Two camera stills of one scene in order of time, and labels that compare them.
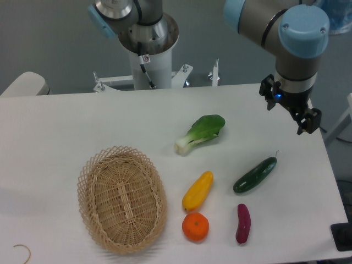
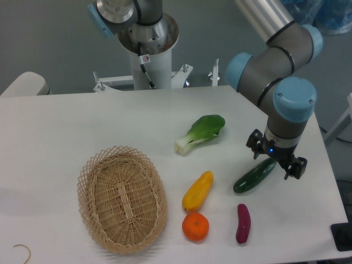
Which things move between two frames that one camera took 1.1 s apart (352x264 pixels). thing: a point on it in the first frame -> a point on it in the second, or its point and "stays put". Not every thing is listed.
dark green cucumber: (256, 175) stays put
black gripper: (296, 102) -> (284, 155)
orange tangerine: (195, 226) stays put
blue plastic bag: (339, 12) stays put
